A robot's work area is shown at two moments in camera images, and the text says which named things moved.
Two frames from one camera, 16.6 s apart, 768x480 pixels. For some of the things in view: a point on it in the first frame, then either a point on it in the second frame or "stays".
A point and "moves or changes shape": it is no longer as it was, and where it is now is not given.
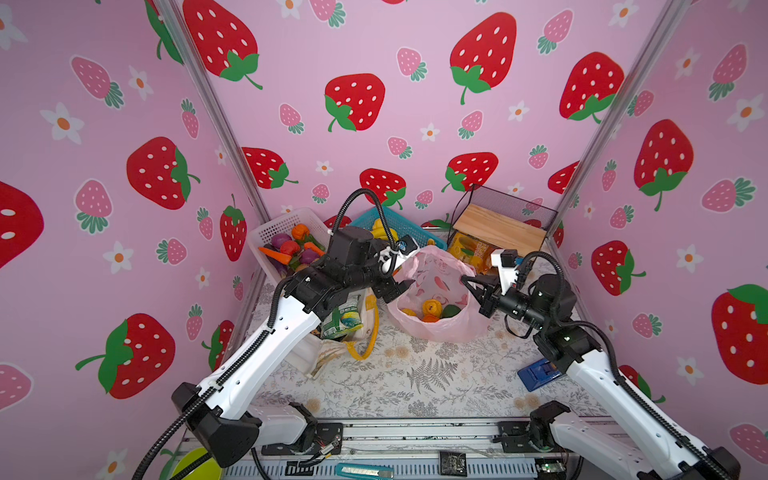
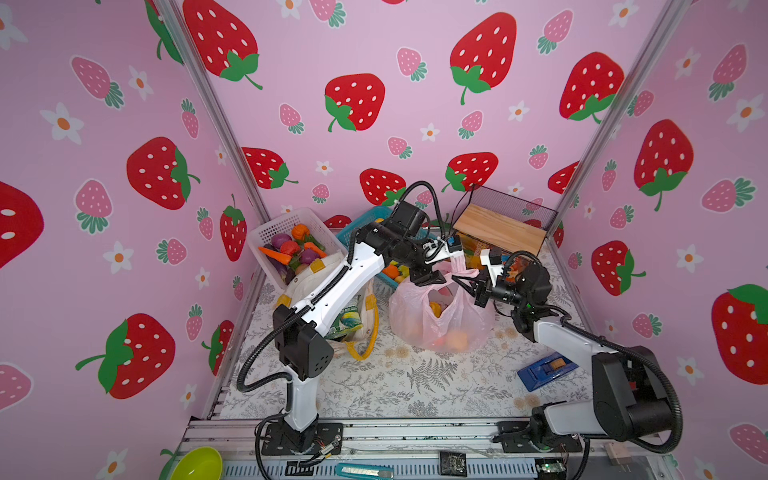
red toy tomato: (289, 247) stays
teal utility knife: (364, 471) stays
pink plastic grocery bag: (439, 275) moves or changes shape
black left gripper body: (370, 278) → (412, 256)
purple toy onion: (308, 256) stays
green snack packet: (345, 319) stays
